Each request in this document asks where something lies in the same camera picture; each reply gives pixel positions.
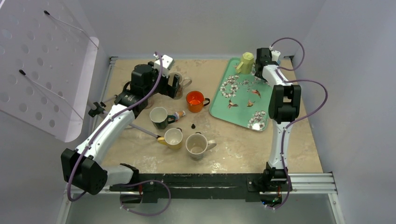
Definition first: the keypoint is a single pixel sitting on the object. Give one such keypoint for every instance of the orange mug black handle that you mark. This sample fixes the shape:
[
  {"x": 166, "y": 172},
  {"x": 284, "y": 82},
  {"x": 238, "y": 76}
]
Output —
[{"x": 196, "y": 101}]

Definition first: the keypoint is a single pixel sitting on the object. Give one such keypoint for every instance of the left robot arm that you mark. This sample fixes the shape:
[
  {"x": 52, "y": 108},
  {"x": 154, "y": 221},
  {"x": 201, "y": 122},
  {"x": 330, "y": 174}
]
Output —
[{"x": 82, "y": 165}]

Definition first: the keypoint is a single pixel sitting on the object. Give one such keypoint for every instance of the ice cream cone toy figure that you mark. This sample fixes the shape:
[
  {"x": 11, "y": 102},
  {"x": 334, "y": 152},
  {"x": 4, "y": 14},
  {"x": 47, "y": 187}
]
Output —
[{"x": 179, "y": 114}]

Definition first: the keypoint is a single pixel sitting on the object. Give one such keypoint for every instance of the aluminium frame rail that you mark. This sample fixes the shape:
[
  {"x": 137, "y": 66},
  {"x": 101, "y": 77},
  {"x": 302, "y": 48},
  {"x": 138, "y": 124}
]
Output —
[{"x": 304, "y": 183}]

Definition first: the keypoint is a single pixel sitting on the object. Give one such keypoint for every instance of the cream mug with coral print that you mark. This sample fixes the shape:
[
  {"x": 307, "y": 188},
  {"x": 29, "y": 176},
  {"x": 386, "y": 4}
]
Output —
[{"x": 183, "y": 82}]

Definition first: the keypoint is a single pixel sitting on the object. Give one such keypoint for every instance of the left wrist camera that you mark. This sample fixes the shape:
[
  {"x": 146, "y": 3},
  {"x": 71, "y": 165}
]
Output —
[{"x": 165, "y": 63}]

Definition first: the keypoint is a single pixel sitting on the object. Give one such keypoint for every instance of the dark teal mug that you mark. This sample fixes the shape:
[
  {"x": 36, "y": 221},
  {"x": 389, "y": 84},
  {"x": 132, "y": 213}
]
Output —
[{"x": 160, "y": 118}]

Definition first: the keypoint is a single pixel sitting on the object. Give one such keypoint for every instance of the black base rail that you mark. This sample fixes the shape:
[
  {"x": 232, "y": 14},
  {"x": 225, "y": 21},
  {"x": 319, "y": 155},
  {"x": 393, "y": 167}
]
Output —
[{"x": 259, "y": 193}]

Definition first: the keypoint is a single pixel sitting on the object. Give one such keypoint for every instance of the green floral tray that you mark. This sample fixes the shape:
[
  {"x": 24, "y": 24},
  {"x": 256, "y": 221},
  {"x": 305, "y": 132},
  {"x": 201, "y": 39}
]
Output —
[{"x": 241, "y": 99}]

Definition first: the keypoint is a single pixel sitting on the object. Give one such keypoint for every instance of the lime green mug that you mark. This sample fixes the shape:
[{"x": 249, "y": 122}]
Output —
[{"x": 246, "y": 63}]

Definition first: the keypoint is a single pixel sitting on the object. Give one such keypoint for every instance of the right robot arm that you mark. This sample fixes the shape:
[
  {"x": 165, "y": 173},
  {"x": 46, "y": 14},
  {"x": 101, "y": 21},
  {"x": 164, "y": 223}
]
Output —
[{"x": 284, "y": 107}]

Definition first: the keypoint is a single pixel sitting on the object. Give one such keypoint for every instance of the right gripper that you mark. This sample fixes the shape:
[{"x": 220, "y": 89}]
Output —
[{"x": 258, "y": 75}]

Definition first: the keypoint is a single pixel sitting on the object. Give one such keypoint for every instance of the yellow mug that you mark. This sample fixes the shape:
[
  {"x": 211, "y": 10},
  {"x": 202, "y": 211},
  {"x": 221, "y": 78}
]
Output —
[{"x": 173, "y": 138}]

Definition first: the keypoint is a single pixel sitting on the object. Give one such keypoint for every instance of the beige dragon print mug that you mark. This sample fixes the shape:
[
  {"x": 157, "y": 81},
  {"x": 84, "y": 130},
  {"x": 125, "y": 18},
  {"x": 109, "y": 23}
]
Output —
[{"x": 197, "y": 144}]

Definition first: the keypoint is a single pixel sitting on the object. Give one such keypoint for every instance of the white perforated panel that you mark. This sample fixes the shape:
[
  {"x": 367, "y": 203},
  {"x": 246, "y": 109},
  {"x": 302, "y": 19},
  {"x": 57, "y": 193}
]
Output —
[{"x": 46, "y": 66}]

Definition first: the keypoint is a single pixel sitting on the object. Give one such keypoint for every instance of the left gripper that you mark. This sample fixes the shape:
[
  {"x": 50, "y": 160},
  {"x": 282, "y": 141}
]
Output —
[{"x": 169, "y": 91}]

